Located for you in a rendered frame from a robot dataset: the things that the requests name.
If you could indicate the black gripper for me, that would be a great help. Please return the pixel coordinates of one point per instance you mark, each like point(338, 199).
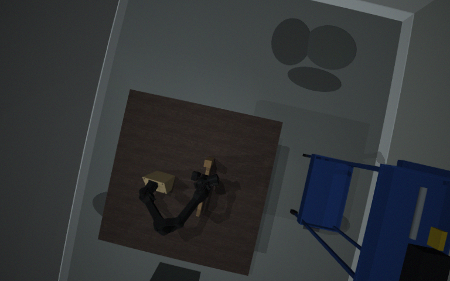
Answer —
point(197, 175)

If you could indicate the wooden post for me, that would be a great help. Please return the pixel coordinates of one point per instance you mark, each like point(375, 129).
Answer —
point(208, 162)

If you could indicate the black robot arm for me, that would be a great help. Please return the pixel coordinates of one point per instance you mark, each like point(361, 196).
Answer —
point(168, 225)

